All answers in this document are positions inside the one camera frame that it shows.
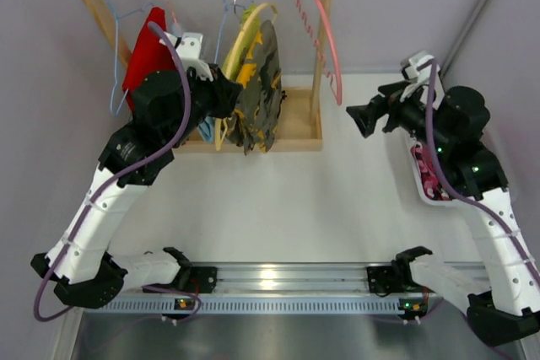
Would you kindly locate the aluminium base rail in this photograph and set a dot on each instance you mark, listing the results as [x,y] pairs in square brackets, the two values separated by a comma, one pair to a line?
[291,279]

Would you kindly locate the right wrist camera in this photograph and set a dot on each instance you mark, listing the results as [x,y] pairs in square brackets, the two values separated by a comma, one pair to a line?
[416,70]

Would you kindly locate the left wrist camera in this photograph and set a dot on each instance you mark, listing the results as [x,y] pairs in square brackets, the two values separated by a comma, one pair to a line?
[189,49]

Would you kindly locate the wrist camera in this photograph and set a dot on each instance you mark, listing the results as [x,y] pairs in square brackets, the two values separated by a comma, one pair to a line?
[416,70]
[189,49]

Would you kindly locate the pink camouflage trousers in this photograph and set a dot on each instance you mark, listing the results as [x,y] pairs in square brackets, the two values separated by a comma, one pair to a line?
[429,187]

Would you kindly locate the pink plastic hanger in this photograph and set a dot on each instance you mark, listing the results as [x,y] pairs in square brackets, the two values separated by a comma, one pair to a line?
[327,63]

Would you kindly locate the lime green trousers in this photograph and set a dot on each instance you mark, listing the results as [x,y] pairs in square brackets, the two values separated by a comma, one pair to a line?
[238,51]

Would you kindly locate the olive yellow camouflage trousers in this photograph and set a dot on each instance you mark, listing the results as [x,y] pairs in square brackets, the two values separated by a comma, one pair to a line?
[254,123]

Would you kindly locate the white slotted cable duct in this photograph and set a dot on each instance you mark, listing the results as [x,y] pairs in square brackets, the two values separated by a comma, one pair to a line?
[158,304]

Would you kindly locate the blue wire hanger left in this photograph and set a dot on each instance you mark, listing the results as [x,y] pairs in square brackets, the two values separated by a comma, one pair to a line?
[116,109]

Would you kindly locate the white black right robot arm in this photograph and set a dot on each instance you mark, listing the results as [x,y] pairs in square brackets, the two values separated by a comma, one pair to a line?
[505,308]

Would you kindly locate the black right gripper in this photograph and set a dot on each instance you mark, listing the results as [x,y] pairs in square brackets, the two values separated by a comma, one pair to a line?
[383,109]

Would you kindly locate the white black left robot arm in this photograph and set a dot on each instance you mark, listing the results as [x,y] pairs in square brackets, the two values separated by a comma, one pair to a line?
[166,110]

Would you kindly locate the light blue trousers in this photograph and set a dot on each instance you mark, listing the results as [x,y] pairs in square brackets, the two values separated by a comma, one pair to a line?
[206,128]

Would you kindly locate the white plastic basket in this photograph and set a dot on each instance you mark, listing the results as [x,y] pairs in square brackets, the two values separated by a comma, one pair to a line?
[471,168]

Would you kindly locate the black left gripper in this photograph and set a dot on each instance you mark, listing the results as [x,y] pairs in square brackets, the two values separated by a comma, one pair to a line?
[218,93]

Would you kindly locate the red trousers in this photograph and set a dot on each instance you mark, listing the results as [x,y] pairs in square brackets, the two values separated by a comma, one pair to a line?
[148,55]

